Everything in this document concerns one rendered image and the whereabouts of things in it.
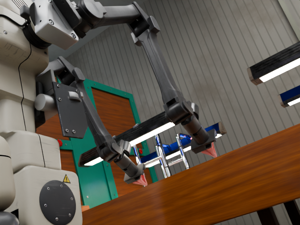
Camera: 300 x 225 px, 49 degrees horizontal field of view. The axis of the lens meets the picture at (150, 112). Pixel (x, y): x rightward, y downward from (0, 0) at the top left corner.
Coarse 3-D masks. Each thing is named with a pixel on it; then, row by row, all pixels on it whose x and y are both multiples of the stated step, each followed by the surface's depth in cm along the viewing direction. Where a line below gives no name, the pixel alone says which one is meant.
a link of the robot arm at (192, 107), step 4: (184, 100) 116; (188, 100) 125; (184, 104) 114; (188, 104) 117; (192, 104) 125; (196, 104) 126; (188, 108) 115; (192, 108) 118; (196, 108) 124; (192, 112) 116; (196, 112) 122; (184, 116) 117; (188, 116) 116; (196, 116) 122; (168, 120) 118; (180, 120) 117; (176, 124) 118
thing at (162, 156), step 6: (156, 138) 172; (162, 150) 170; (138, 156) 178; (162, 156) 169; (138, 162) 176; (144, 162) 175; (150, 162) 173; (162, 162) 168; (168, 168) 167; (144, 174) 175; (168, 174) 166; (144, 186) 172
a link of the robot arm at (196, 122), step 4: (192, 116) 118; (184, 120) 119; (188, 120) 117; (192, 120) 116; (196, 120) 118; (184, 124) 117; (188, 124) 116; (192, 124) 117; (196, 124) 117; (200, 124) 119; (184, 128) 119; (188, 128) 117; (192, 128) 117; (196, 128) 118; (188, 132) 119; (192, 132) 118
